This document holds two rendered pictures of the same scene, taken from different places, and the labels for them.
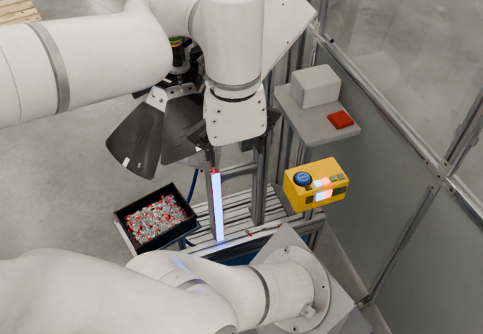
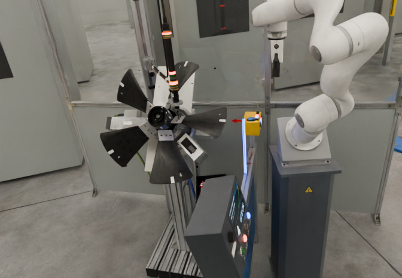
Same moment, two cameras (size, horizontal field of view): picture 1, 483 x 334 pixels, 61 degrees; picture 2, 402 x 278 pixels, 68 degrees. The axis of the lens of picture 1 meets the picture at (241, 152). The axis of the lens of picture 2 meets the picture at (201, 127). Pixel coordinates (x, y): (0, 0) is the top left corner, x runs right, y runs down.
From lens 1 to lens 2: 1.30 m
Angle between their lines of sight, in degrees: 47
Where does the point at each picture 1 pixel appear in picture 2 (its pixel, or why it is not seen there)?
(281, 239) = (282, 124)
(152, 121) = (169, 147)
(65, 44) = not seen: outside the picture
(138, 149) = (173, 167)
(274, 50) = (187, 90)
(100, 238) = not seen: outside the picture
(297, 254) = (293, 121)
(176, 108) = (190, 121)
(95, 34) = not seen: outside the picture
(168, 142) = (208, 130)
